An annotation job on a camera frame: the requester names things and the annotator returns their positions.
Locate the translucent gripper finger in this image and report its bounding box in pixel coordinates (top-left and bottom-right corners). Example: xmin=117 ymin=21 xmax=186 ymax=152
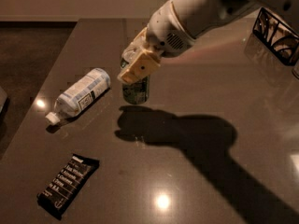
xmin=121 ymin=43 xmax=144 ymax=68

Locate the black wire basket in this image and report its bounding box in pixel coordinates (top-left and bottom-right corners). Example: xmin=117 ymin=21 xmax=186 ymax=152
xmin=252 ymin=7 xmax=299 ymax=66

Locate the green soda can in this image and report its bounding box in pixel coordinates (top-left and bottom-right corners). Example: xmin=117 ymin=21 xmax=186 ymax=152
xmin=120 ymin=58 xmax=150 ymax=105

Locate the black snack bar wrapper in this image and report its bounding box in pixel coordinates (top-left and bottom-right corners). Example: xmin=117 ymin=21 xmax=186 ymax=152
xmin=37 ymin=154 xmax=100 ymax=220

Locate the blue label plastic bottle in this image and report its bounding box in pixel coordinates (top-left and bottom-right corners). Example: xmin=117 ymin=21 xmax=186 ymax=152
xmin=46 ymin=68 xmax=111 ymax=125

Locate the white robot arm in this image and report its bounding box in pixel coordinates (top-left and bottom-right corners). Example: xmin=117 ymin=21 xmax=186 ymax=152
xmin=118 ymin=0 xmax=299 ymax=85

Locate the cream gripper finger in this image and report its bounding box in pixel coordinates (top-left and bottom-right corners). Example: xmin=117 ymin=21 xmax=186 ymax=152
xmin=118 ymin=64 xmax=148 ymax=85

